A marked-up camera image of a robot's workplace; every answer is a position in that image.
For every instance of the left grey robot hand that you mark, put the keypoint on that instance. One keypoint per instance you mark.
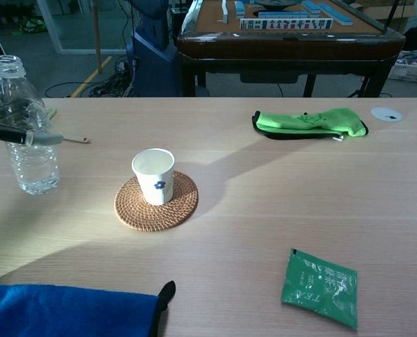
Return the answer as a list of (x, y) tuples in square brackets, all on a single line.
[(40, 139)]

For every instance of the wooden pole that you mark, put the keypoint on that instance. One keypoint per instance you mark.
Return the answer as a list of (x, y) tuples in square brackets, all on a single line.
[(97, 35)]

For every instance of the green cloth pouch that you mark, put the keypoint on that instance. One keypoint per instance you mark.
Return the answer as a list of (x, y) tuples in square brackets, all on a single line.
[(299, 121)]

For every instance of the white plastic basket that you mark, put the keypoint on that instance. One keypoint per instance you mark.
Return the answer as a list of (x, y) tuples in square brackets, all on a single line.
[(410, 73)]

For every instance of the green tea sachet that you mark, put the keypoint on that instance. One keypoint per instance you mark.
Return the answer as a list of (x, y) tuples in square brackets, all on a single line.
[(317, 288)]

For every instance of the white flower paper cup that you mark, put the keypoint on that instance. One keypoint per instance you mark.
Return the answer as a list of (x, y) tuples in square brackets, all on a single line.
[(154, 182)]

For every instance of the round woven rattan coaster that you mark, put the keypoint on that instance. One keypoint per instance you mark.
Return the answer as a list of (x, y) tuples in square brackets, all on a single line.
[(159, 217)]

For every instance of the clear plastic bottle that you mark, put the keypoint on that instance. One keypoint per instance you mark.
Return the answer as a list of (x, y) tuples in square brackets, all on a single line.
[(33, 168)]

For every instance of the brown mahjong table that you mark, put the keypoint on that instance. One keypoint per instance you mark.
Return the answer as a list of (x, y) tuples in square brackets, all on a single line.
[(285, 49)]

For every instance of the light green snack packet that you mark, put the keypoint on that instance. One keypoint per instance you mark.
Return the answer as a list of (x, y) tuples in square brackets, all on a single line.
[(52, 113)]

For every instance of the blue machine base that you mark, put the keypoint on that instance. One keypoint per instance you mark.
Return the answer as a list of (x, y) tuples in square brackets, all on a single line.
[(152, 59)]

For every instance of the small wooden stick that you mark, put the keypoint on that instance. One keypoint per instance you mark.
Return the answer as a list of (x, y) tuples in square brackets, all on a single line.
[(75, 140)]

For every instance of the blue microfiber cloth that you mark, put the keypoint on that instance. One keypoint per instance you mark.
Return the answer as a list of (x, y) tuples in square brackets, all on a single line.
[(61, 312)]

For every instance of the mahjong tile row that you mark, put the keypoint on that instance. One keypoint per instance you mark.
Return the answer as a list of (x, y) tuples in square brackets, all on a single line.
[(285, 24)]

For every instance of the glass partition frame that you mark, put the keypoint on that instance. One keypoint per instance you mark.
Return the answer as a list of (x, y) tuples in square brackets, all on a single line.
[(50, 24)]

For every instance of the white power strip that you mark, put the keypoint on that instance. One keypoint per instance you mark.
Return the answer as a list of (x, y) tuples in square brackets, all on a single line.
[(121, 66)]

